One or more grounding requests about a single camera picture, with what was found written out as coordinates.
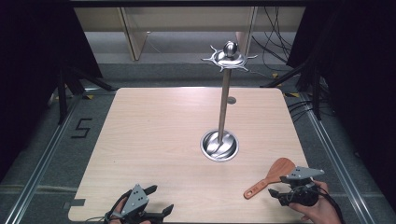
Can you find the black metal stand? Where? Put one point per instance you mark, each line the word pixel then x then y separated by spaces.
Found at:
pixel 62 96
pixel 316 93

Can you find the person's right hand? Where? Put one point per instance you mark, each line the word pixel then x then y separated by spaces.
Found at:
pixel 320 211

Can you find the light wooden desk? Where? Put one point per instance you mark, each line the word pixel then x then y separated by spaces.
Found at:
pixel 186 18

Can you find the person's left hand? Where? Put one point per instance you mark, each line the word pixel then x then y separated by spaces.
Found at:
pixel 119 203

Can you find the black tape strip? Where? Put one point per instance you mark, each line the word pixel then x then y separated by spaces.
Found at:
pixel 74 203

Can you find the wooden rice spatula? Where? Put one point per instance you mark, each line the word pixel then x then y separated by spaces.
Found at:
pixel 274 175

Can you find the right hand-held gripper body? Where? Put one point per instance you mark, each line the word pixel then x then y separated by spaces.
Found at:
pixel 300 188

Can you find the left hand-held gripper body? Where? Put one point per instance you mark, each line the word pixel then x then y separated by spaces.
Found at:
pixel 134 199

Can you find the grey round table grommet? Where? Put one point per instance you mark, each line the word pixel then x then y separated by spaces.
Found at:
pixel 231 100

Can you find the metal utensil rack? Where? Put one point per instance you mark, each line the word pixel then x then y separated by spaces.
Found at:
pixel 222 146

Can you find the metal floor rail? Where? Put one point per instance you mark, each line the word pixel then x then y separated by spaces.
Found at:
pixel 40 165
pixel 339 168

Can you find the yellow black floor tape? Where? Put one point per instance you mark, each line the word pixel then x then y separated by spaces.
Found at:
pixel 275 75
pixel 89 97
pixel 292 95

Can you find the black curtain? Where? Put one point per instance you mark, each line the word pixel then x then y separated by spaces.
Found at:
pixel 358 68
pixel 34 62

